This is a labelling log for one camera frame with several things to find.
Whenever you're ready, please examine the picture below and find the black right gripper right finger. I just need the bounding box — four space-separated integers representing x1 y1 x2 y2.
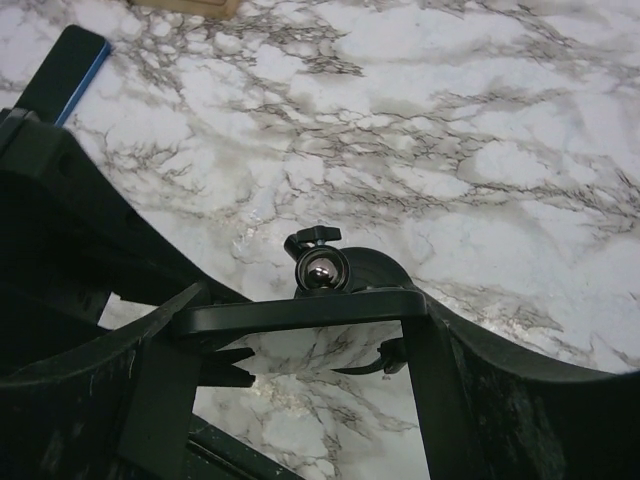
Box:
404 294 639 479

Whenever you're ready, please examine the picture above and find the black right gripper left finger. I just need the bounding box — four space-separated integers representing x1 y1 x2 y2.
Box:
1 283 205 479

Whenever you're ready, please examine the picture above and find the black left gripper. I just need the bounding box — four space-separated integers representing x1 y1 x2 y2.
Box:
1 110 243 375

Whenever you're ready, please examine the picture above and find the black phone stand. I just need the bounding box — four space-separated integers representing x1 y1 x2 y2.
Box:
171 226 427 388

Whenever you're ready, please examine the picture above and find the black phone blue edge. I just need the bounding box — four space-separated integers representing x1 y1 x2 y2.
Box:
14 25 111 126

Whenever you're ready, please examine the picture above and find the wooden chessboard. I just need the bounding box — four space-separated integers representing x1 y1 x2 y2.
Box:
131 0 241 20

